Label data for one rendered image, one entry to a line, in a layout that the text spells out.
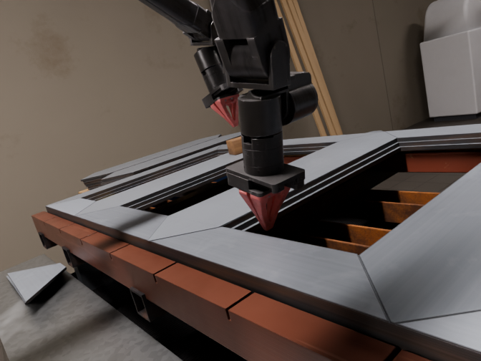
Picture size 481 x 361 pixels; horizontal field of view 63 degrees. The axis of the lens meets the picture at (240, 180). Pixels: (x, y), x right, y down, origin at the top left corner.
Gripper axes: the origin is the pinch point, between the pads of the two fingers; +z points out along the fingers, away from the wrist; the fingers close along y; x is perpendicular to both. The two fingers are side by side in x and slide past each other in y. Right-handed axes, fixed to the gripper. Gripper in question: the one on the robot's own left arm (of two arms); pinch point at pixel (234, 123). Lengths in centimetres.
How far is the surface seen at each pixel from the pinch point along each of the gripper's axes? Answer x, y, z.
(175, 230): 33.2, -15.8, 16.1
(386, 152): -20.7, -23.1, 21.0
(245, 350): 42, -41, 29
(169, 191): 14.8, 19.7, 9.4
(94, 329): 48, 3, 28
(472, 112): -463, 148, 66
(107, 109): -59, 226, -71
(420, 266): 28, -56, 26
